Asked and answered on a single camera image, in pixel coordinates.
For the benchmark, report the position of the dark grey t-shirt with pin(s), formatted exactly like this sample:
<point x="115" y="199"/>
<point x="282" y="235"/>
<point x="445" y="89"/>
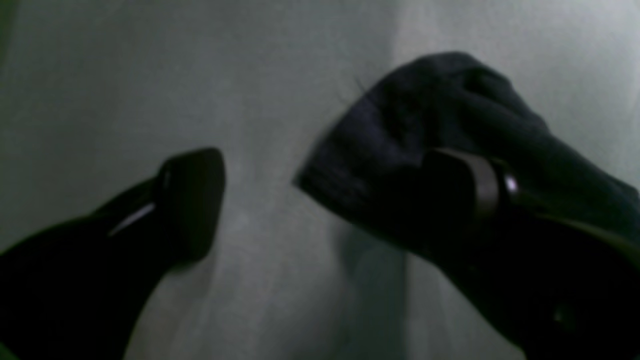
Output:
<point x="367" y="168"/>

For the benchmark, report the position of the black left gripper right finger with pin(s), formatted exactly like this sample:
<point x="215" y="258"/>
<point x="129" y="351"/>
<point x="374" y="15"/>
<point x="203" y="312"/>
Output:
<point x="560" y="289"/>

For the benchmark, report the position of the light green table cloth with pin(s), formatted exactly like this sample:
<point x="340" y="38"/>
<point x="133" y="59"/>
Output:
<point x="95" y="94"/>

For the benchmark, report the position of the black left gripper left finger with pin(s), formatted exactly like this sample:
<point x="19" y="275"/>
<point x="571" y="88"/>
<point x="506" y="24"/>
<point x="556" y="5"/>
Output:
<point x="75" y="291"/>

